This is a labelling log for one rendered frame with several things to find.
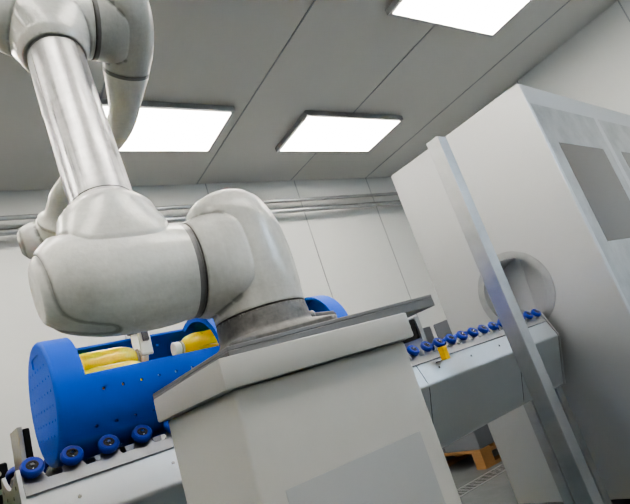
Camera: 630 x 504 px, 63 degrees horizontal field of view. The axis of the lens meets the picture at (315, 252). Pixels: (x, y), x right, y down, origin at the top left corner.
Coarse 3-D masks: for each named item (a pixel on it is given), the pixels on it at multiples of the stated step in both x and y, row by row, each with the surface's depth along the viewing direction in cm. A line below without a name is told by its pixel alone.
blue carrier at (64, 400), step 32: (192, 320) 145; (32, 352) 120; (64, 352) 113; (160, 352) 148; (192, 352) 128; (32, 384) 123; (64, 384) 108; (96, 384) 112; (128, 384) 116; (160, 384) 120; (32, 416) 125; (64, 416) 106; (96, 416) 111; (128, 416) 115; (96, 448) 114
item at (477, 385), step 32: (480, 352) 197; (512, 352) 208; (544, 352) 224; (448, 384) 178; (480, 384) 191; (512, 384) 206; (448, 416) 177; (480, 416) 190; (96, 480) 106; (128, 480) 109; (160, 480) 112
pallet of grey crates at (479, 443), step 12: (444, 324) 465; (432, 336) 473; (444, 336) 467; (480, 432) 404; (456, 444) 416; (468, 444) 406; (480, 444) 399; (492, 444) 407; (456, 456) 462; (480, 456) 396; (492, 456) 400; (480, 468) 397
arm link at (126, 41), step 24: (96, 0) 102; (120, 0) 103; (144, 0) 106; (96, 24) 102; (120, 24) 104; (144, 24) 107; (96, 48) 104; (120, 48) 107; (144, 48) 110; (120, 72) 111; (144, 72) 114
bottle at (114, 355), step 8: (88, 352) 125; (96, 352) 125; (104, 352) 126; (112, 352) 127; (120, 352) 128; (128, 352) 129; (136, 352) 132; (88, 360) 123; (96, 360) 124; (104, 360) 125; (112, 360) 126; (120, 360) 127; (128, 360) 128; (136, 360) 130; (88, 368) 122
